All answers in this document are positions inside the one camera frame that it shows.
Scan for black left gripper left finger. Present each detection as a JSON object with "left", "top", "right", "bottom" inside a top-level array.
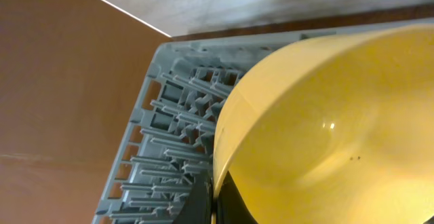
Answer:
[{"left": 173, "top": 171, "right": 214, "bottom": 224}]

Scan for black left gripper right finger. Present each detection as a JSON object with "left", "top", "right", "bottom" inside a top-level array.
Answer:
[{"left": 216, "top": 173, "right": 257, "bottom": 224}]

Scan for yellow bowl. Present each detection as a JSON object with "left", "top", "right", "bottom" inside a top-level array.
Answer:
[{"left": 214, "top": 24, "right": 433, "bottom": 223}]

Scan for grey dishwasher rack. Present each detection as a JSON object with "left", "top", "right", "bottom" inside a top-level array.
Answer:
[{"left": 93, "top": 18, "right": 433, "bottom": 223}]

